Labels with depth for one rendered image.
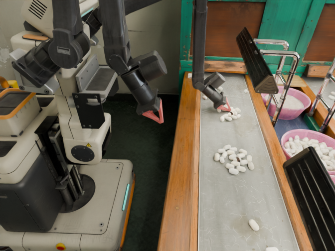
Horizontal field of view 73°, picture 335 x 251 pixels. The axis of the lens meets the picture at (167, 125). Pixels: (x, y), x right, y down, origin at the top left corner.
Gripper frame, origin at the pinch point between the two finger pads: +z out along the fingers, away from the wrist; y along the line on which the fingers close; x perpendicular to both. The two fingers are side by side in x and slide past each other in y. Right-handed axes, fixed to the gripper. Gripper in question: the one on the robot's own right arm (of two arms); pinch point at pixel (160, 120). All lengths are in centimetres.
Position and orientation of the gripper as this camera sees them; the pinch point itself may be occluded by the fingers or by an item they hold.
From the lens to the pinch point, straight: 75.2
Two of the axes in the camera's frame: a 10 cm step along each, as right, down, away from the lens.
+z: 4.5, 7.2, 5.3
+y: 0.4, -6.1, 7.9
